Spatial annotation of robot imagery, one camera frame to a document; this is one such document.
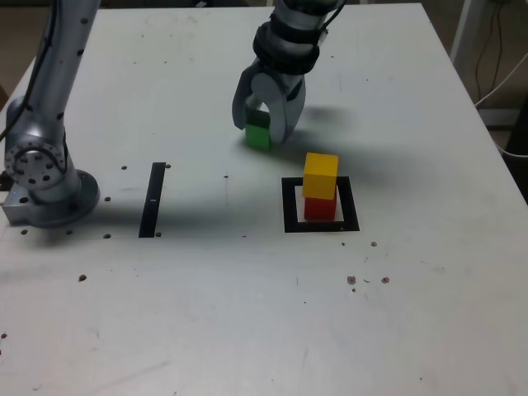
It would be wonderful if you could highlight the black tape strip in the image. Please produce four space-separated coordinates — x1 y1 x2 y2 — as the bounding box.
138 162 167 239

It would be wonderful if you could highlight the black camera cable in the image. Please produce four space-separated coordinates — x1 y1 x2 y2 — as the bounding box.
317 0 348 41

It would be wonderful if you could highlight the black background cable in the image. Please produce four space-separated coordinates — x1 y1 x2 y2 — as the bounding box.
474 0 507 104

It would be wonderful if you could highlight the white background cable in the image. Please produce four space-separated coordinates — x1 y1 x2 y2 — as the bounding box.
474 53 528 109

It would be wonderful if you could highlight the grey background box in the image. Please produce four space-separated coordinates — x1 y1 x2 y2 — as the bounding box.
478 107 521 130

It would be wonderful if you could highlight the green cube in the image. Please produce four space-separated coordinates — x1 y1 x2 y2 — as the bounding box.
243 109 272 150

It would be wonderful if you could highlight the white metal post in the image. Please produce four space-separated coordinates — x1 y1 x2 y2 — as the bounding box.
449 0 476 72

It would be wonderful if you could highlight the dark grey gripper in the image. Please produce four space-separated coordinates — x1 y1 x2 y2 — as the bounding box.
230 60 308 144

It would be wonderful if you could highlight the red cube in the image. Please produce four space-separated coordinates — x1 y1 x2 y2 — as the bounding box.
304 196 337 221

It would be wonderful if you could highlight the black tape square outline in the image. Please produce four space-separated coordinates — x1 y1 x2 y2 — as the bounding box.
280 176 361 234

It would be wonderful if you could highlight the yellow cube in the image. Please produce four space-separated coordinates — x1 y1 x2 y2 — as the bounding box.
302 152 340 200

